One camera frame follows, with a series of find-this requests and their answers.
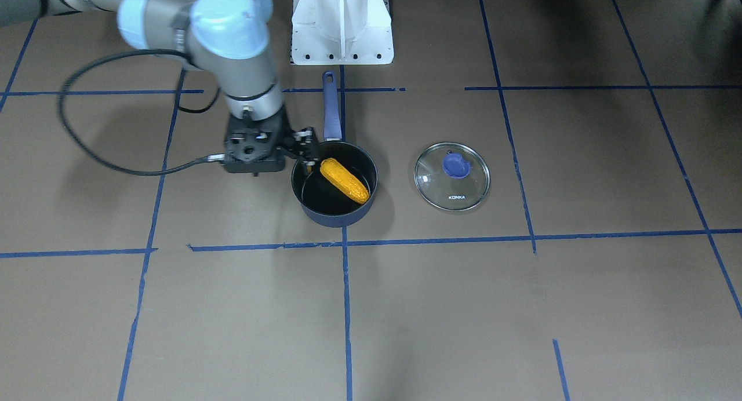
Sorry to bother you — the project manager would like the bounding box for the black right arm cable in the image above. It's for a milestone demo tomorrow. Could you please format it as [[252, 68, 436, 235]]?
[[58, 49, 227, 177]]

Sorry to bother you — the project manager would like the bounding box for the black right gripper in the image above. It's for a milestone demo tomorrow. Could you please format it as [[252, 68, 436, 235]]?
[[227, 108, 319, 175]]

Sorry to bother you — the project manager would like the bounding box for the glass pot lid blue knob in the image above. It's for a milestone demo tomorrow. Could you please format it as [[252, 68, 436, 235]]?
[[413, 142, 491, 213]]

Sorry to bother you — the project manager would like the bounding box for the yellow corn cob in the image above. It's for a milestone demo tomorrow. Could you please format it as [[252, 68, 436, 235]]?
[[320, 158, 370, 205]]

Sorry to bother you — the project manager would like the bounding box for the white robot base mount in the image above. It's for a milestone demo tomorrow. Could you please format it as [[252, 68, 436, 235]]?
[[290, 0, 395, 65]]

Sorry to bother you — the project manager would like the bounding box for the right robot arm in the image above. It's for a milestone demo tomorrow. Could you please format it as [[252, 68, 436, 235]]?
[[2, 0, 321, 177]]

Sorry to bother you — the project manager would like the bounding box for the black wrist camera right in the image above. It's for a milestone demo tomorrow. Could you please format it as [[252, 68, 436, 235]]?
[[221, 133, 286, 175]]

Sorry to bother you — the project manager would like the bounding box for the dark blue saucepan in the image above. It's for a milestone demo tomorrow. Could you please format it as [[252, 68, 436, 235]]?
[[291, 71, 378, 228]]

